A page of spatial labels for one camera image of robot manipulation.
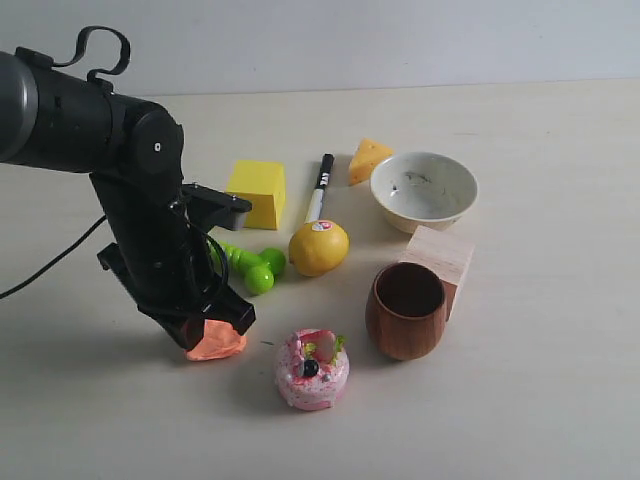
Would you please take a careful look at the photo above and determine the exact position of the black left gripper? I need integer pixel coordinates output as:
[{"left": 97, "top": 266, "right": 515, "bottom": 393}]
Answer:
[{"left": 98, "top": 234, "right": 256, "bottom": 350}]

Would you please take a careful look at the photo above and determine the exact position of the soft orange putty lump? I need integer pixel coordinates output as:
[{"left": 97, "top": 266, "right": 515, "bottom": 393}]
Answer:
[{"left": 186, "top": 319, "right": 247, "bottom": 362}]

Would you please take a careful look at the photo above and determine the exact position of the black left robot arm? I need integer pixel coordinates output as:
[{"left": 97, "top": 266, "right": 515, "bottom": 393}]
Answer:
[{"left": 1, "top": 48, "right": 256, "bottom": 350}]

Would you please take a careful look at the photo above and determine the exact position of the green plastic dumbbell toy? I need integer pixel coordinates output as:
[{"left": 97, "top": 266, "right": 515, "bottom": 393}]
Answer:
[{"left": 220, "top": 242, "right": 286, "bottom": 295}]

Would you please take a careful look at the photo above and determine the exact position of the pink toy cake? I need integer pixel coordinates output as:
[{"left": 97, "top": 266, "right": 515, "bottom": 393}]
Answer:
[{"left": 274, "top": 328, "right": 350, "bottom": 411}]

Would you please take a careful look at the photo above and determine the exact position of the yellow lemon with sticker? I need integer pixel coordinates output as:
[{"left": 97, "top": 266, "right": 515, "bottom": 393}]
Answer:
[{"left": 288, "top": 220, "right": 350, "bottom": 277}]

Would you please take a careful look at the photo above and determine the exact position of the yellow foam block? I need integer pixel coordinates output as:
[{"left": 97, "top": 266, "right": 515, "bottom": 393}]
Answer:
[{"left": 225, "top": 160, "right": 286, "bottom": 230}]

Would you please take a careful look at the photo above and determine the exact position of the black white marker pen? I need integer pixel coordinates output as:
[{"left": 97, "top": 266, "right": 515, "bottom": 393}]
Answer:
[{"left": 304, "top": 153, "right": 335, "bottom": 223}]

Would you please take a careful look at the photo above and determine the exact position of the brown wooden cup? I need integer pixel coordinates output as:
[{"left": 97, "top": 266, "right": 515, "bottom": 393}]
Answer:
[{"left": 365, "top": 262, "right": 448, "bottom": 361}]

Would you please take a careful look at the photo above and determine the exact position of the yellow cheese wedge toy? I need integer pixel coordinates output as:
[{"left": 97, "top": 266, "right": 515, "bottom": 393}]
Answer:
[{"left": 348, "top": 138, "right": 394, "bottom": 186}]

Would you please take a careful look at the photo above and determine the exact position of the white floral ceramic bowl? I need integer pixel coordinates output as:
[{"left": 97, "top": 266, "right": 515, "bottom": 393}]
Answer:
[{"left": 369, "top": 152, "right": 479, "bottom": 234}]

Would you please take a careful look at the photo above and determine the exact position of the light wooden block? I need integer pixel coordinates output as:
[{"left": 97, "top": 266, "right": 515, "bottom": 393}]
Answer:
[{"left": 398, "top": 226, "right": 475, "bottom": 318}]

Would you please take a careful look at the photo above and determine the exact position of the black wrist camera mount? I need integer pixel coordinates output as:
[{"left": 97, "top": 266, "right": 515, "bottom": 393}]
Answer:
[{"left": 181, "top": 183, "right": 252, "bottom": 232}]

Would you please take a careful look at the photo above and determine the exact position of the black cable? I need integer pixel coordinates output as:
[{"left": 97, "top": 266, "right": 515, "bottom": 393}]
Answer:
[{"left": 0, "top": 214, "right": 109, "bottom": 300}]

